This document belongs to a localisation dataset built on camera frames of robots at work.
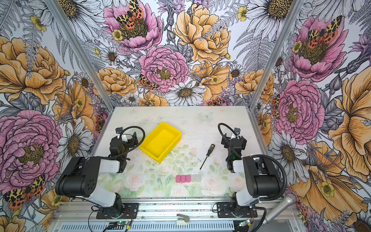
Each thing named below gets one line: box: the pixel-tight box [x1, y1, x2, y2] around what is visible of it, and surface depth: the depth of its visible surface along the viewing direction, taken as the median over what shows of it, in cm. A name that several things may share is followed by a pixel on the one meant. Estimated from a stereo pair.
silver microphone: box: [261, 193, 298, 227], surface depth 74 cm
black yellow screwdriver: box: [199, 143, 215, 171], surface depth 98 cm
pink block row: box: [175, 174, 192, 184], surface depth 86 cm
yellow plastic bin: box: [139, 121, 183, 164], surface depth 101 cm
